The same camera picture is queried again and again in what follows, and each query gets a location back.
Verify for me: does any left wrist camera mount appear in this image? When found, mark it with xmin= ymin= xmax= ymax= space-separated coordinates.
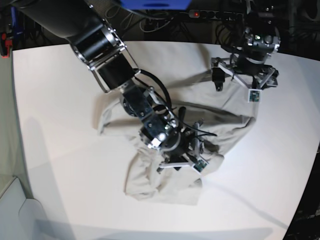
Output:
xmin=211 ymin=57 xmax=277 ymax=103

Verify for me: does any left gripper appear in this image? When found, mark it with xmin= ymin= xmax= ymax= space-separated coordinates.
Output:
xmin=211 ymin=53 xmax=279 ymax=92

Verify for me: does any red and black clamp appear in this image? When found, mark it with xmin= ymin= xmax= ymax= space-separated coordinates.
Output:
xmin=0 ymin=32 xmax=13 ymax=58

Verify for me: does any beige t-shirt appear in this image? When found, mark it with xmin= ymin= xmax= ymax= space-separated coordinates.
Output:
xmin=95 ymin=43 xmax=262 ymax=206

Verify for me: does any white cable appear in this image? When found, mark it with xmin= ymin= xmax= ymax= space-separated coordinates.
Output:
xmin=138 ymin=14 xmax=176 ymax=34

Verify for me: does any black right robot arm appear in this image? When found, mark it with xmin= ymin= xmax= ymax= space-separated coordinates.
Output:
xmin=12 ymin=0 xmax=196 ymax=171

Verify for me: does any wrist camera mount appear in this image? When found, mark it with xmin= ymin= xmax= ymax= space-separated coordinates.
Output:
xmin=211 ymin=57 xmax=277 ymax=103
xmin=157 ymin=120 xmax=209 ymax=174

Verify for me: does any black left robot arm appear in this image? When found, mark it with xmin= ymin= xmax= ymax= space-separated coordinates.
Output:
xmin=211 ymin=0 xmax=281 ymax=92

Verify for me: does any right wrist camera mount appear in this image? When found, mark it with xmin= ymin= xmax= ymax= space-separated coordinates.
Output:
xmin=157 ymin=120 xmax=209 ymax=174

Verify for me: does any black power strip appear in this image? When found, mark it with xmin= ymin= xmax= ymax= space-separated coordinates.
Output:
xmin=188 ymin=9 xmax=243 ymax=21

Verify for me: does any blue box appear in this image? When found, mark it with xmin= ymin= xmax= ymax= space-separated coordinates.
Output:
xmin=119 ymin=0 xmax=191 ymax=10

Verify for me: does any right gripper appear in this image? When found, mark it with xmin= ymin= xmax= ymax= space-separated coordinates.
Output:
xmin=139 ymin=112 xmax=195 ymax=171

